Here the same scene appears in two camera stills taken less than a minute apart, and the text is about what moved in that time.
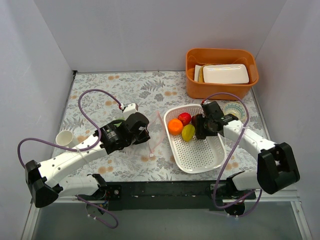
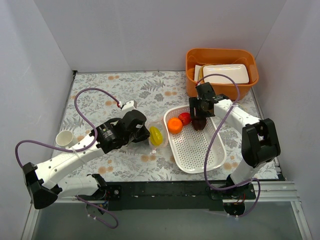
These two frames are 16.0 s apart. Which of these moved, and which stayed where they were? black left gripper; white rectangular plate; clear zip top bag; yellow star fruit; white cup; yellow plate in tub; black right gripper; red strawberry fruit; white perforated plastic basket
Moved: clear zip top bag; black right gripper; yellow star fruit
Stayed: white perforated plastic basket; yellow plate in tub; black left gripper; red strawberry fruit; white cup; white rectangular plate
